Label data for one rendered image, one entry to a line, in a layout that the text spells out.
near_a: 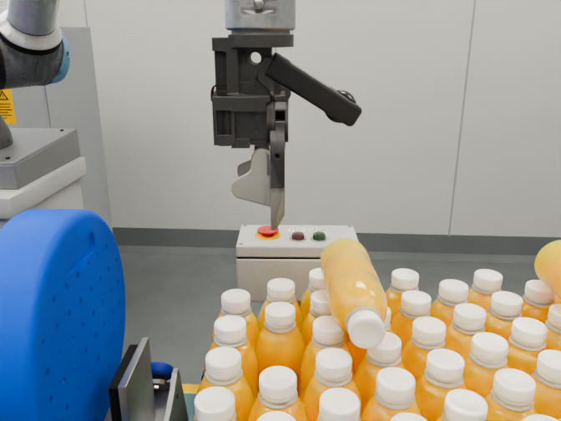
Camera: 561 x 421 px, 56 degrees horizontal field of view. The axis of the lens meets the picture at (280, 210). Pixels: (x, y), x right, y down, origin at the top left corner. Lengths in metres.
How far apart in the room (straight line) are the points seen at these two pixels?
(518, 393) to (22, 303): 0.48
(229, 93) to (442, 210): 3.07
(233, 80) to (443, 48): 2.86
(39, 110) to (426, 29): 2.17
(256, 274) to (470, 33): 2.74
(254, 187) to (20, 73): 0.71
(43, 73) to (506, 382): 1.00
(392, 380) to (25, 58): 0.91
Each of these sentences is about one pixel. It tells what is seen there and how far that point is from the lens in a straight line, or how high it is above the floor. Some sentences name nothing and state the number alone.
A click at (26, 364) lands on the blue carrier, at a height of 1.14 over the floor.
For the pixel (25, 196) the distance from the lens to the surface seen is 1.07.
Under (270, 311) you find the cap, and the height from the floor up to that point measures 1.09.
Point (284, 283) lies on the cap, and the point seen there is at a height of 1.09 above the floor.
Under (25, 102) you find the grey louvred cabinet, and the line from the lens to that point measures 2.34.
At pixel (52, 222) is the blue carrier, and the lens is 0.60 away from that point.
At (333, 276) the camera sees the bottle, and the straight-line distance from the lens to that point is 0.65.
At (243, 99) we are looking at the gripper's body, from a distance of 0.56.
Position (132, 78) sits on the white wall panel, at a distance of 3.50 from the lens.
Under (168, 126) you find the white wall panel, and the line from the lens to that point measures 3.47.
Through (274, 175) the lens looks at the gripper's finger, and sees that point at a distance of 0.57.
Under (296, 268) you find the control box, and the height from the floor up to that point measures 1.06.
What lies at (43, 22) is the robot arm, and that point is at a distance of 1.13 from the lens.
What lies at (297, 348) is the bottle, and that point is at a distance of 0.69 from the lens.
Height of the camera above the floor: 1.42
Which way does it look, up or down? 19 degrees down
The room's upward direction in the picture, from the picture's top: straight up
